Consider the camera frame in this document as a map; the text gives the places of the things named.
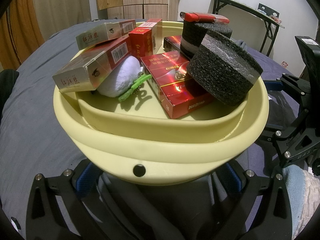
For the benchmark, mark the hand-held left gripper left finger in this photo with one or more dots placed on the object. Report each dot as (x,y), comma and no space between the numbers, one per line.
(85,178)

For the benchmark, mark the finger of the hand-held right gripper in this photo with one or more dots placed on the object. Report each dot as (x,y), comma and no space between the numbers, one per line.
(295,145)
(272,85)

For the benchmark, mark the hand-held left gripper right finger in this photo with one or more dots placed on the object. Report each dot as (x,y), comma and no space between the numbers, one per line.
(232,177)

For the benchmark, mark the black foam cylinder grey stripe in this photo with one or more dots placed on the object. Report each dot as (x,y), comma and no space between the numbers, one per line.
(192,35)
(220,77)

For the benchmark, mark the pale yellow plastic basin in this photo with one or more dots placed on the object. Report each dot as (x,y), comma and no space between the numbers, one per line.
(155,140)

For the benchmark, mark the long slim red box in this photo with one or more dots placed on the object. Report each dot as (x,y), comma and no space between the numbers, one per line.
(205,17)

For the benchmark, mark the red box with gold trim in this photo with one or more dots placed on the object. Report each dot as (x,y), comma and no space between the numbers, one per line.
(172,90)

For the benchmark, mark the silver and red box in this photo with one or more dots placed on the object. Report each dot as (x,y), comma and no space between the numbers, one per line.
(82,72)
(95,36)

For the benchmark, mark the white plush toy green tail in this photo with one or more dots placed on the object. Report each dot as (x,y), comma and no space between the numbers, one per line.
(117,77)

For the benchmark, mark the dark red box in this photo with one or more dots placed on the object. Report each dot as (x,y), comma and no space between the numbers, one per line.
(172,41)

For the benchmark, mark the red box with white label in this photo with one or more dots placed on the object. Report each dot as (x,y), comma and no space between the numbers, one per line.
(148,25)

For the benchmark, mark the small red box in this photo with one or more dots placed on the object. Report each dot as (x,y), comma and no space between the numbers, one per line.
(140,43)

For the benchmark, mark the navy sheet with white triangles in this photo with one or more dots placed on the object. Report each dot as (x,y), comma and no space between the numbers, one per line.
(280,65)

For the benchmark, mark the pink and white bag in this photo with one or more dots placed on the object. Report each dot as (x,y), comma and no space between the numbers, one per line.
(284,64)

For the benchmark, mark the red and white packet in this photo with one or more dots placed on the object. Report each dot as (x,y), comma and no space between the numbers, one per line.
(275,19)

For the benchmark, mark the light blue fleece garment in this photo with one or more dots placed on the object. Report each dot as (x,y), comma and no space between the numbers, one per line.
(297,200)

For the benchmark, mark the black panel with holes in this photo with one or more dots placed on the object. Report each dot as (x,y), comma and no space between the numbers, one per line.
(268,8)

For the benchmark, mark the black folding table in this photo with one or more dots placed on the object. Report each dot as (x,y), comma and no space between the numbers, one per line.
(216,5)

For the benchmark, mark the dark cloth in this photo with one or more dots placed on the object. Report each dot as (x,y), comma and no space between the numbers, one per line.
(8,82)

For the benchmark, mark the orange curtain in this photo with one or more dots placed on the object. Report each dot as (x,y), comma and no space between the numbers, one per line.
(17,37)

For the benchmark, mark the beige curtain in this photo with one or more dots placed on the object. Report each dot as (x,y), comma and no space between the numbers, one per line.
(62,5)

